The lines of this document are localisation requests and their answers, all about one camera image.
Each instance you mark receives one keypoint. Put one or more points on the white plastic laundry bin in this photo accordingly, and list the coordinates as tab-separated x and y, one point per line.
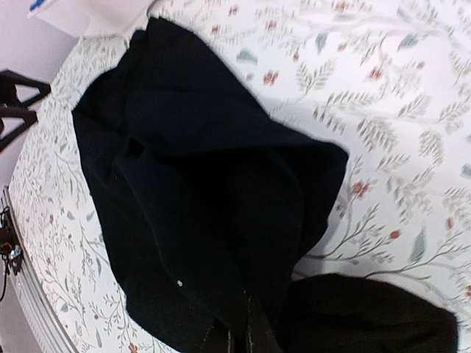
92	17

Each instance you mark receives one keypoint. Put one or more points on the floral tablecloth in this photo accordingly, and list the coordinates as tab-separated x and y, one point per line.
386	81

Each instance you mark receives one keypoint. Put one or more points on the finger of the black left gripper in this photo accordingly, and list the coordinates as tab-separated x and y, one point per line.
24	118
21	91

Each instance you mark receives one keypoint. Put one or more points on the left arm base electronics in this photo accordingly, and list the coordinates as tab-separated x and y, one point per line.
11	251

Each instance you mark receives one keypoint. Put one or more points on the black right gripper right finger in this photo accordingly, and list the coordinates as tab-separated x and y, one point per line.
259	336

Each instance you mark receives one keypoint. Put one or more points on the blue garment in bin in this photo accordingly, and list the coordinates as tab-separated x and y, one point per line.
35	5

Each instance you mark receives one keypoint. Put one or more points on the aluminium front rail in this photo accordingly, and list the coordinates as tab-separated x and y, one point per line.
33	290

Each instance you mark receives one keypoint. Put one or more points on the black t-shirt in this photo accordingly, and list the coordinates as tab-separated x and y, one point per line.
204	200

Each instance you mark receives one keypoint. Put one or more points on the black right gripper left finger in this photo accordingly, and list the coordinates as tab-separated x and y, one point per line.
217	339

